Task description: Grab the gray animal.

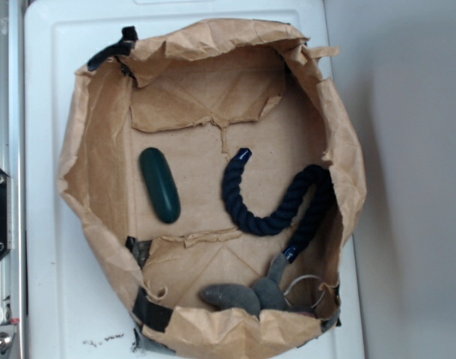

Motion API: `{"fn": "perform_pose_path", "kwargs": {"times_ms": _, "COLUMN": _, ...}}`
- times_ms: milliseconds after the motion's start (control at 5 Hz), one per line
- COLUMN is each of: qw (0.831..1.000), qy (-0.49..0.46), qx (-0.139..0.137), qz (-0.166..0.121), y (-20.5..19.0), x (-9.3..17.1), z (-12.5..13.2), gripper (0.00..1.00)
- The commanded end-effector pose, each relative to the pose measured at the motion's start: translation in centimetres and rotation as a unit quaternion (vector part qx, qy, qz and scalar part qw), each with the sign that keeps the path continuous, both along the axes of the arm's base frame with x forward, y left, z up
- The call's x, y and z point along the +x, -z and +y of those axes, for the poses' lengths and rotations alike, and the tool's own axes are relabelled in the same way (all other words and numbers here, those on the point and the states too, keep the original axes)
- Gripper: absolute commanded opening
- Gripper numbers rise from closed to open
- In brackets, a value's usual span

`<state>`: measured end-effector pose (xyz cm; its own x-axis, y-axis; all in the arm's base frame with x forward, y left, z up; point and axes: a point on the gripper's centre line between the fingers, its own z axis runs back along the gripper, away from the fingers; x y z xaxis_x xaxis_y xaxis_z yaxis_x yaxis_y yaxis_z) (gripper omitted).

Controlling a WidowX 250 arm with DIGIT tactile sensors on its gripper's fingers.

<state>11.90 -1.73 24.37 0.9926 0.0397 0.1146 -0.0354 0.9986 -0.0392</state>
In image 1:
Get dark green oblong capsule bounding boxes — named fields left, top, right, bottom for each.
left=139, top=147, right=181, bottom=224

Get silver key ring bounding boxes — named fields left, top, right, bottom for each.
left=283, top=274, right=326, bottom=310

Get black tape strip top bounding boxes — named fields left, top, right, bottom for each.
left=87, top=26, right=138, bottom=71

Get aluminum frame rail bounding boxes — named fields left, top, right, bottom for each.
left=0, top=1, right=28, bottom=358

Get gray plush animal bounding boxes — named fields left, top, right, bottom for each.
left=200, top=254, right=288, bottom=316

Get black tape patch bottom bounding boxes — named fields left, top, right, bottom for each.
left=132, top=286, right=173, bottom=333

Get navy blue twisted rope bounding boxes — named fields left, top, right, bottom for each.
left=221, top=147, right=334, bottom=262

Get white plastic tray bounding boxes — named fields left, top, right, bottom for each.
left=23, top=0, right=370, bottom=359

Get brown paper bag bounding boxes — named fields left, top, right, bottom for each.
left=58, top=19, right=366, bottom=358

